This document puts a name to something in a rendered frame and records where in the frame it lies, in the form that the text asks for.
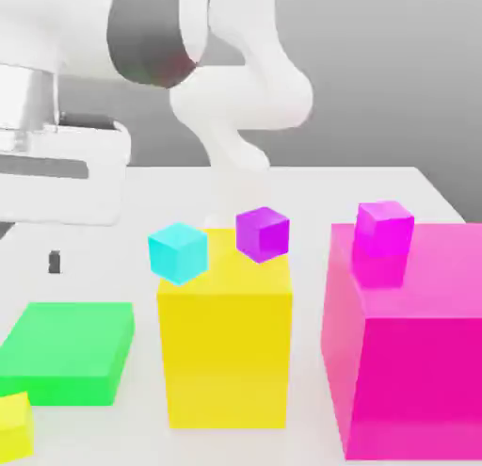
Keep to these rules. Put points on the large green box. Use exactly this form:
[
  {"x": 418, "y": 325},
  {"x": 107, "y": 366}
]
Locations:
[{"x": 64, "y": 345}]

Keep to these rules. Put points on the small yellow cube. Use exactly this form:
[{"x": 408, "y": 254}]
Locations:
[{"x": 14, "y": 430}]

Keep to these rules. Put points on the small cyan cube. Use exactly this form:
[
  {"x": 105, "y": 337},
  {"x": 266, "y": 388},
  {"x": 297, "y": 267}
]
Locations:
[{"x": 177, "y": 253}]

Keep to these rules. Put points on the large yellow box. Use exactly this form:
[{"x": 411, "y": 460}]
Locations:
[{"x": 226, "y": 353}]

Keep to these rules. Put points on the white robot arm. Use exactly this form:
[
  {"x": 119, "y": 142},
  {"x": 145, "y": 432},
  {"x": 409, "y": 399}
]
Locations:
[{"x": 263, "y": 97}]

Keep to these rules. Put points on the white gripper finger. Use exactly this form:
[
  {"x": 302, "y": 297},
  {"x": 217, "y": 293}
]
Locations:
[{"x": 54, "y": 262}]

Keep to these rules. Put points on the small magenta cube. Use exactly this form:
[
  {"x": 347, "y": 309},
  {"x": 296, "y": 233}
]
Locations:
[{"x": 382, "y": 234}]

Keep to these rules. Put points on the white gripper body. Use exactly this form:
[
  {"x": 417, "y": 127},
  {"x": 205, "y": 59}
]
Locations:
[{"x": 101, "y": 195}]

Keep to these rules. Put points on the small purple cube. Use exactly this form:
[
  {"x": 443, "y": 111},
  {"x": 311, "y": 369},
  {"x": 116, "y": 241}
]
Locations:
[{"x": 263, "y": 234}]

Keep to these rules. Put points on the large pink box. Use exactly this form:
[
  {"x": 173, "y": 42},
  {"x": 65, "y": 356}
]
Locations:
[{"x": 418, "y": 383}]

